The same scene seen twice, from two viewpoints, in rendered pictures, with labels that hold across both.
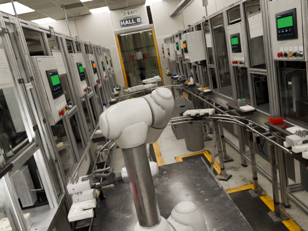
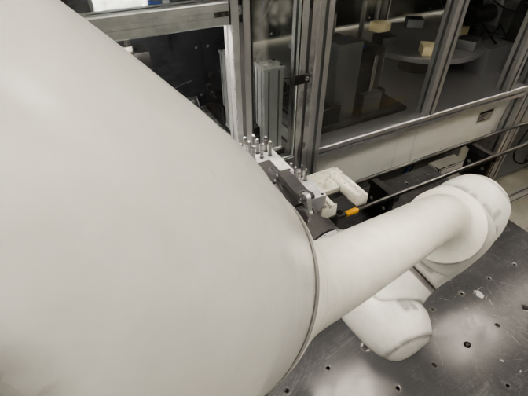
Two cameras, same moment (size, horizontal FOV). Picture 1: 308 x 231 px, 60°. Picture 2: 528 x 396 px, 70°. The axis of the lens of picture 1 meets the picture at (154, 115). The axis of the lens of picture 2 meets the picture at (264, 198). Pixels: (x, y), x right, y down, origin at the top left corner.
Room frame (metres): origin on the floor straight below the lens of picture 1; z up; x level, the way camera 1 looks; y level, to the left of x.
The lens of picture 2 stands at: (1.15, -0.11, 1.52)
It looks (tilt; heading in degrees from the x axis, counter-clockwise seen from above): 40 degrees down; 65
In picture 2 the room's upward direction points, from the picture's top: straight up
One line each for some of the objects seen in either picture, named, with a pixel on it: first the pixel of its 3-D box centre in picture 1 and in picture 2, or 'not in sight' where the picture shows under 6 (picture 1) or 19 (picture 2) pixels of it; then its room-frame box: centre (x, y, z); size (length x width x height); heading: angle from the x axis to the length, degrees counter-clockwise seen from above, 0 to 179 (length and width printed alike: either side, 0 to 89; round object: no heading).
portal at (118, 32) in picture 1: (141, 65); not in sight; (9.59, 0.10, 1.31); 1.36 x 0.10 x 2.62; 92
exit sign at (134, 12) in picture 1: (129, 13); not in sight; (9.53, 0.16, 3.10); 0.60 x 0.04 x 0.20; 92
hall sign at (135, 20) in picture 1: (130, 21); not in sight; (9.53, 0.16, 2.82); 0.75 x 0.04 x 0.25; 92
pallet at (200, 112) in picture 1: (199, 114); not in sight; (3.20, -0.55, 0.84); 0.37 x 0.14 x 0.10; 60
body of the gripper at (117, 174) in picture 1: (114, 177); (310, 229); (1.44, 0.29, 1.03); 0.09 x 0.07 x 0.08; 92
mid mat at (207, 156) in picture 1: (198, 166); not in sight; (3.52, -0.49, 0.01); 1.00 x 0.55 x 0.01; 2
